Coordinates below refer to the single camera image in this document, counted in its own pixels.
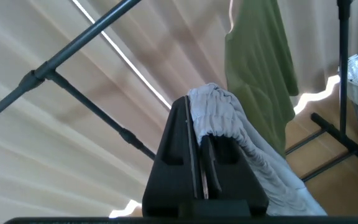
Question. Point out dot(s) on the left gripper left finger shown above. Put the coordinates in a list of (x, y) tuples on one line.
[(172, 180)]

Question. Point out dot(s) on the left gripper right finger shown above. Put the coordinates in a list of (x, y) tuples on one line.
[(235, 183)]

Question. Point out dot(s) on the pale grey garment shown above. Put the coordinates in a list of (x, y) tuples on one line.
[(222, 112)]

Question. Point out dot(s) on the green printed t-shirt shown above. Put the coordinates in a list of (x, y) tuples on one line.
[(256, 77)]

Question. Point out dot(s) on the black clothes rack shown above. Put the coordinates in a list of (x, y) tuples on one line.
[(73, 46)]

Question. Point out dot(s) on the beige curtain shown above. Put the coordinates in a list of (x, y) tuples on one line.
[(57, 155)]

